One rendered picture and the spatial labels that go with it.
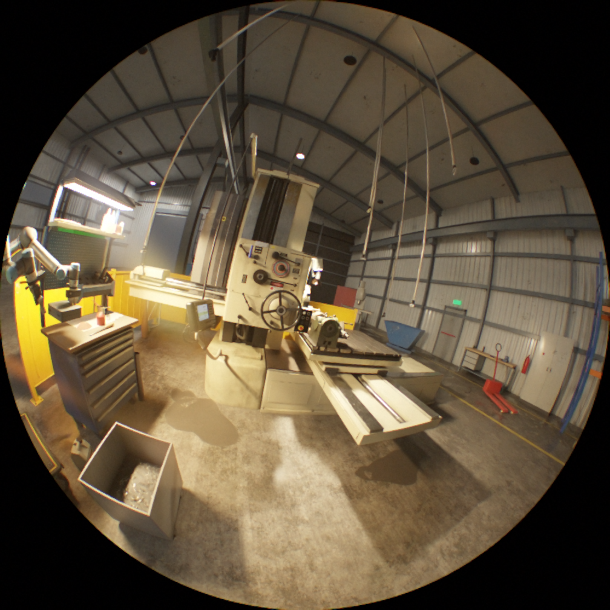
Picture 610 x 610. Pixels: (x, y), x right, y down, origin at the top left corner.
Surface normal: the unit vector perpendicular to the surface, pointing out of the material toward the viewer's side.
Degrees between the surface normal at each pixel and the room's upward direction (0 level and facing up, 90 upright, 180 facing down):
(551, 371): 90
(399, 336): 90
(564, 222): 90
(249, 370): 90
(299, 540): 0
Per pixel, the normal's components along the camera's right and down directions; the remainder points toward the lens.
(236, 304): 0.23, 0.15
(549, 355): -0.95, -0.19
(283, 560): 0.22, -0.97
